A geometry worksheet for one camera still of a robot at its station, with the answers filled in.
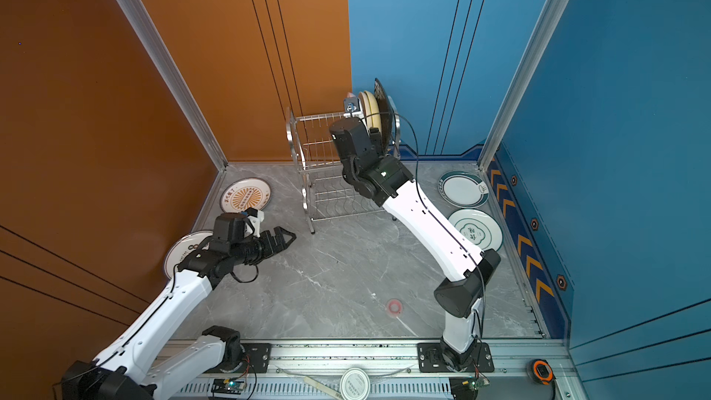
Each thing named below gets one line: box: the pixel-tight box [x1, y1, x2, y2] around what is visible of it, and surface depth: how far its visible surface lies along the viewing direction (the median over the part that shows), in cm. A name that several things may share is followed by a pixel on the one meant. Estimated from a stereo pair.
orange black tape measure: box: [525, 358, 557, 387], surface depth 71 cm
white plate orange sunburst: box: [219, 176, 273, 214], surface depth 111 cm
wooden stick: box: [303, 375, 344, 400], surface depth 71 cm
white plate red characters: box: [163, 230, 213, 279], surface depth 96 cm
